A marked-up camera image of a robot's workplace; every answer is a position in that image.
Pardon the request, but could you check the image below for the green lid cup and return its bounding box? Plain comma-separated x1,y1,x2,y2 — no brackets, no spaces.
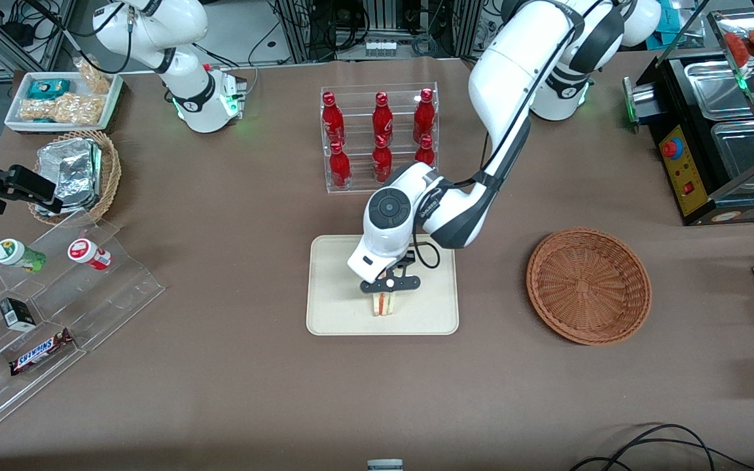
0,239,47,273

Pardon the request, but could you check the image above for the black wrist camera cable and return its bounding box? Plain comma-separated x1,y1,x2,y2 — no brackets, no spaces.
408,240,442,271

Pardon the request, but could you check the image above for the small clear peanut snack bag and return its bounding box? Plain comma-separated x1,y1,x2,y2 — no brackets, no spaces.
74,57,113,96

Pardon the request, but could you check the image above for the black power adapter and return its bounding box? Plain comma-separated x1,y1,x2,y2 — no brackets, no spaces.
0,22,37,46

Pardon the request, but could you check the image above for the beige plastic tray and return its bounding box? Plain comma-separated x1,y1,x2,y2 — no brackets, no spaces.
306,234,460,336

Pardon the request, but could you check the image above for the steel warmer pan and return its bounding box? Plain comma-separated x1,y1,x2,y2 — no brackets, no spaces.
683,60,754,122
709,120,754,192

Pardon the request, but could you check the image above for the black floor cable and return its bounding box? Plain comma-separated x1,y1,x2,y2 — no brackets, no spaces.
570,437,754,471
611,423,717,471

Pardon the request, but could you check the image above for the red lid cup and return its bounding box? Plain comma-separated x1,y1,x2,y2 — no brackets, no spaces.
67,238,113,271

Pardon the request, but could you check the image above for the teal snack packet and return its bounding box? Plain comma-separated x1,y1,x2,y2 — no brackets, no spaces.
27,78,71,100

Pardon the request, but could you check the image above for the large clear peanut snack bag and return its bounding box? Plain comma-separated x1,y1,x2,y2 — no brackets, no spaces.
18,93,104,126

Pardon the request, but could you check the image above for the silver cylinder with green light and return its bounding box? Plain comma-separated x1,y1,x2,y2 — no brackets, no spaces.
622,77,658,126

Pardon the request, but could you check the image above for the tan wicker basket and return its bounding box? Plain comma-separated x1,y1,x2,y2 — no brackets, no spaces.
27,130,122,226

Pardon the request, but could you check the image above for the black food warmer appliance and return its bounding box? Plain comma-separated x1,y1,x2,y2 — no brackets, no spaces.
636,0,754,227

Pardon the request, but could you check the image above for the teal box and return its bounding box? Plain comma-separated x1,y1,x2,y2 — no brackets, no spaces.
653,12,696,50

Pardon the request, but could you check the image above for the foil wrapped package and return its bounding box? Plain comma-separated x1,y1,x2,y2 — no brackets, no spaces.
35,137,103,217

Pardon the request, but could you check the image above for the small black box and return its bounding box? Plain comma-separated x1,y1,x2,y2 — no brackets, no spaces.
0,298,37,332

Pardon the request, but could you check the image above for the clear acrylic stepped stand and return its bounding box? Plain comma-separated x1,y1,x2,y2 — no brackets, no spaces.
0,209,166,442

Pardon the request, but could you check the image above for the clear acrylic bottle rack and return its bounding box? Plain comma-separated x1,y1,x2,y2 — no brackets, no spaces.
320,82,439,194

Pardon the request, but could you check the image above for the brown wicker basket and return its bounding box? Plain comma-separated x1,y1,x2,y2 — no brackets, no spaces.
526,226,653,346

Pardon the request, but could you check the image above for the white rectangular snack tray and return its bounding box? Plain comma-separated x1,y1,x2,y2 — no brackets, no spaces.
4,71,124,133

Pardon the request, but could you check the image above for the snickers chocolate bar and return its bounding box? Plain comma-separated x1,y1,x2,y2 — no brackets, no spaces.
9,328,75,377

